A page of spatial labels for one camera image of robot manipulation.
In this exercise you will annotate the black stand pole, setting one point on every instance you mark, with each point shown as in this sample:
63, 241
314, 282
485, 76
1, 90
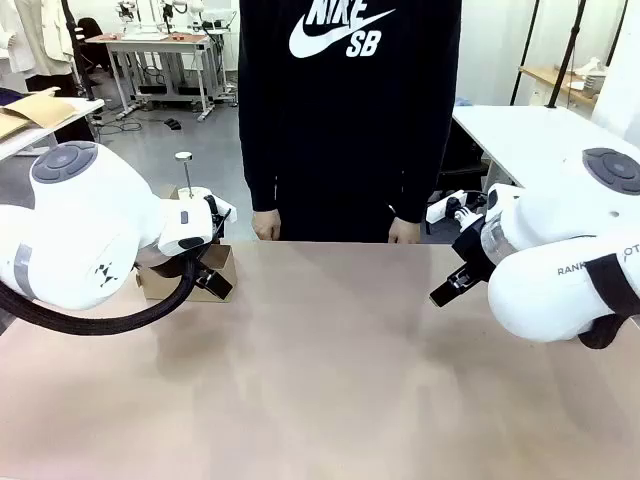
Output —
80, 55

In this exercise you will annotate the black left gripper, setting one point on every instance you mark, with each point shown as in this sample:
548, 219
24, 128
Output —
218, 231

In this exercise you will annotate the black foot pedal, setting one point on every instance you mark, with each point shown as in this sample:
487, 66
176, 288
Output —
172, 123

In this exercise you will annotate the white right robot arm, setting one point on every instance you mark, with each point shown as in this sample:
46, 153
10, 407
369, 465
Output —
550, 260

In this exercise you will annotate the brown cardboard sheet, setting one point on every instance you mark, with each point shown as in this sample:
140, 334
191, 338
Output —
35, 112

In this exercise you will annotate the black office chair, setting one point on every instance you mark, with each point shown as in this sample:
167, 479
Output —
95, 42

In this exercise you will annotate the brown cardboard cup carrier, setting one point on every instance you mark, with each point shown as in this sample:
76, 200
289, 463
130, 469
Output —
222, 265

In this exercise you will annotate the person's left hand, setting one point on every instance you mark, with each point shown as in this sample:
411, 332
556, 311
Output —
404, 232

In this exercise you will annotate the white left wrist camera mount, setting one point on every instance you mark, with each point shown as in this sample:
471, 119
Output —
222, 207

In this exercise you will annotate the black tripod pole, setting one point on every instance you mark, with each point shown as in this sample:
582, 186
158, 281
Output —
522, 55
565, 55

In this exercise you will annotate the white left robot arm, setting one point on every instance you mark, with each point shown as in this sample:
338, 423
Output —
85, 225

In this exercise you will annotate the wooden background table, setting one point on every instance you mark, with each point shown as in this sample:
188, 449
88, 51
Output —
555, 77

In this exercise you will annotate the metal rod with round disc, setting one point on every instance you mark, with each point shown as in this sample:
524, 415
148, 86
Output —
184, 165

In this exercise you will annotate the person in black hoodie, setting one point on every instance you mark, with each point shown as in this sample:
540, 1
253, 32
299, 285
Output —
345, 125

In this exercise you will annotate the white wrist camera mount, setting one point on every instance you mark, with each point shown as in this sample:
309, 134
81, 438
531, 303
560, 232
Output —
445, 207
222, 207

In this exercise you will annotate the grey background workbench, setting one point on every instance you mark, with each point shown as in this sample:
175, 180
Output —
160, 50

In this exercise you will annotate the person's right hand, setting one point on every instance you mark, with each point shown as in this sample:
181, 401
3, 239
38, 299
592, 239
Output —
266, 226

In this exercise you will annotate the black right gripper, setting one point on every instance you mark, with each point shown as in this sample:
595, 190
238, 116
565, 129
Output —
472, 252

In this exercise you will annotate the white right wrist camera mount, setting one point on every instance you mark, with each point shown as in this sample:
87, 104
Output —
445, 207

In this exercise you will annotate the large white side table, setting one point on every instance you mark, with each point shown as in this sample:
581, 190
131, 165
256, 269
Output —
530, 145

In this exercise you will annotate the hanging white coats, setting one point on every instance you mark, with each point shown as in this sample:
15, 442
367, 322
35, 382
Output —
35, 35

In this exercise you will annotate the white objects on wooden table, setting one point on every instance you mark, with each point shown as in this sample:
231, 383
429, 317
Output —
592, 75

